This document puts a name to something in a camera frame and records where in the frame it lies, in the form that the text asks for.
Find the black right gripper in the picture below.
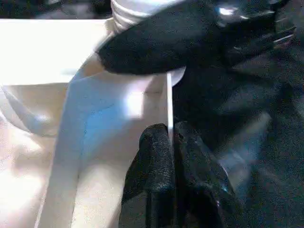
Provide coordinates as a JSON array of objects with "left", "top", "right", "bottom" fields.
[{"left": 216, "top": 0, "right": 297, "bottom": 65}]

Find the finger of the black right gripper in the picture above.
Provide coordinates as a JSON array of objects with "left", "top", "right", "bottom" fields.
[{"left": 97, "top": 0, "right": 228, "bottom": 75}]

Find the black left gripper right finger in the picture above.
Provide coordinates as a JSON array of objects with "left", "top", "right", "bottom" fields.
[{"left": 172, "top": 122, "right": 244, "bottom": 228}]

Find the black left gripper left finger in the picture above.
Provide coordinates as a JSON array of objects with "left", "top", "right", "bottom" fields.
[{"left": 119, "top": 123, "right": 177, "bottom": 228}]

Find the white plastic table leg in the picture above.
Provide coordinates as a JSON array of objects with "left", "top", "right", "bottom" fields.
[{"left": 111, "top": 0, "right": 164, "bottom": 34}]

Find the black plastic mat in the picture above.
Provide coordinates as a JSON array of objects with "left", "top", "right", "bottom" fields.
[{"left": 0, "top": 0, "right": 304, "bottom": 228}]

